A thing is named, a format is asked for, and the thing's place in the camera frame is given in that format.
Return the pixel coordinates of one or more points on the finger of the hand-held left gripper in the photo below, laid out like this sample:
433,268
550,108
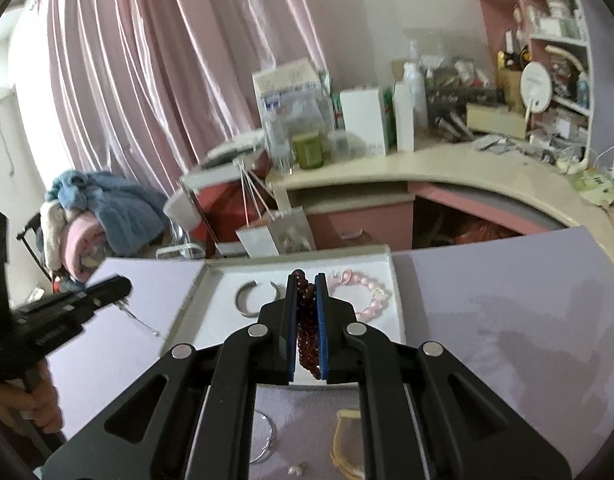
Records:
107,290

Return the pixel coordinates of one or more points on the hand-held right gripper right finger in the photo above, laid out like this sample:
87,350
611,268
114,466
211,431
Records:
323,330

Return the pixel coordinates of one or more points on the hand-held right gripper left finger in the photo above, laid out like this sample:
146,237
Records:
288,330

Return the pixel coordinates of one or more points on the shallow white cardboard tray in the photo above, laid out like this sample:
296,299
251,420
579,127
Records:
217,310

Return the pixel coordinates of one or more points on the yellow amber bangle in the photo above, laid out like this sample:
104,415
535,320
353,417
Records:
347,413

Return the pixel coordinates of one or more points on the thin silver bangle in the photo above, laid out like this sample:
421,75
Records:
273,435

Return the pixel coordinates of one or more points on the person's left hand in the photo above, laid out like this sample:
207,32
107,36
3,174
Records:
39,402

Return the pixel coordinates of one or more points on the pink folded blanket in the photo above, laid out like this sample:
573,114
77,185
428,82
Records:
82,247

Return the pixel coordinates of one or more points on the silver open cuff bangle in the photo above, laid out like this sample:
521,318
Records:
238,305

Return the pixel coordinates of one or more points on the blue fleece blanket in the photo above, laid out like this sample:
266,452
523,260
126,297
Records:
122,210

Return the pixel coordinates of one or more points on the white folded cloth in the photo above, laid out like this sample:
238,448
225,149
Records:
52,230

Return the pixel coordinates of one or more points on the white paper bag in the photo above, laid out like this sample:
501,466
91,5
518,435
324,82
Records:
254,245

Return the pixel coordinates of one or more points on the pink desk drawer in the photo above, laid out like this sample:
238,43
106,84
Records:
357,220

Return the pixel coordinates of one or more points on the small silver pearl earring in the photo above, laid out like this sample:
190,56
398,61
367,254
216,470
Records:
293,470

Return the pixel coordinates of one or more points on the white flat panel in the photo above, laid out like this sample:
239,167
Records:
212,172

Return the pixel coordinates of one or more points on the clear glass bottle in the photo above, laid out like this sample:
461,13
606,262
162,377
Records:
281,152

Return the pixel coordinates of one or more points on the green glass jar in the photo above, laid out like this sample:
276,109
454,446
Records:
307,150

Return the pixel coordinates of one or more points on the clear plastic cup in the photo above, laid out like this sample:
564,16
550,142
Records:
339,146

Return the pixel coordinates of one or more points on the cream and pink corner desk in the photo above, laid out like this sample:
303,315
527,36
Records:
437,160

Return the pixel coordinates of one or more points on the wide white box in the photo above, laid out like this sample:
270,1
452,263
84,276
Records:
362,120

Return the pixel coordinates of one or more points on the green box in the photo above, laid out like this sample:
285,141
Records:
388,115

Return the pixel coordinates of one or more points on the tall narrow white box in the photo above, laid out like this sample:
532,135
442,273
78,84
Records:
403,120

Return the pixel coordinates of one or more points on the pink curtain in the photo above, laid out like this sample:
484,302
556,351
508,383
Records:
137,60

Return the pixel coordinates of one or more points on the white carton with blue print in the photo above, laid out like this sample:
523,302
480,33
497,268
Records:
287,85

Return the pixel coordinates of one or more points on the white plastic bottle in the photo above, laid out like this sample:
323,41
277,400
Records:
416,95

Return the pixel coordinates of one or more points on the flat cream box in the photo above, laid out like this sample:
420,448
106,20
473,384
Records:
494,120

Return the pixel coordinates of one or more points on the clear cosmetics organiser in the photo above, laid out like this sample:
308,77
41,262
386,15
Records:
462,95

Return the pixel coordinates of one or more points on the green hand fan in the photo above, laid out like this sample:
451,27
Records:
594,185

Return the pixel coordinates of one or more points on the round white vanity mirror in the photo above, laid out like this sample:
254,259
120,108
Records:
535,85

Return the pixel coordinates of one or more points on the white and pink shelf unit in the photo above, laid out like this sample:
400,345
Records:
492,25

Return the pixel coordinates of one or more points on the white gooseneck desk lamp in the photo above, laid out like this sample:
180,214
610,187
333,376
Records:
579,65

